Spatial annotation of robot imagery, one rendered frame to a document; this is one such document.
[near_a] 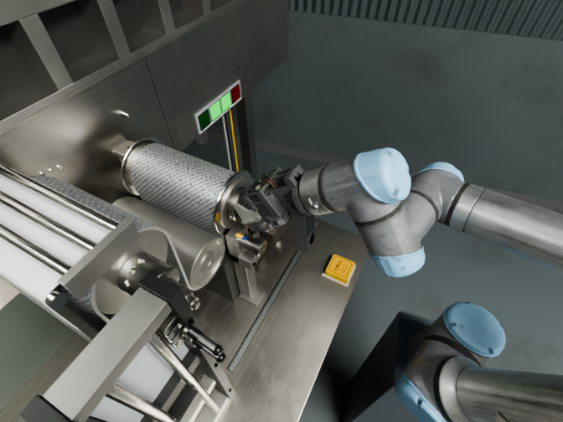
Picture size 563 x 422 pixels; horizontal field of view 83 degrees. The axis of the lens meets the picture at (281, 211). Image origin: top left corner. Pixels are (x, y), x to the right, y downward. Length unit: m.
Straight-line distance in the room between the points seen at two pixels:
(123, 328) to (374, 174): 0.33
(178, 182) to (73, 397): 0.44
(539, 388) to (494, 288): 1.78
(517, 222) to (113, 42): 0.81
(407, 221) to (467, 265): 1.90
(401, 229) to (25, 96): 0.70
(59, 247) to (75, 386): 0.18
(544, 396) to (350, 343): 1.38
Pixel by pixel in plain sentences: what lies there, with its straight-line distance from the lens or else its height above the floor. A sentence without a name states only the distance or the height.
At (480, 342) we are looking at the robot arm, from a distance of 0.77.
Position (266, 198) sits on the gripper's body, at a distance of 0.54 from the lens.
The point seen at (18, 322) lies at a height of 1.07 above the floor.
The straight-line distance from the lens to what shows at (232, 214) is 0.67.
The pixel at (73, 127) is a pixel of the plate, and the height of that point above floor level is 1.38.
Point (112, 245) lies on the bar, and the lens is 0.43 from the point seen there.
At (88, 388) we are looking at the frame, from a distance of 0.38.
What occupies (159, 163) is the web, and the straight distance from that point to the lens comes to 0.74.
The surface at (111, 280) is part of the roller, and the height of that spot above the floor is 1.36.
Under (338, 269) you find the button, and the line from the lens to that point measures 0.99.
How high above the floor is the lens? 1.77
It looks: 50 degrees down
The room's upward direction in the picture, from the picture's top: straight up
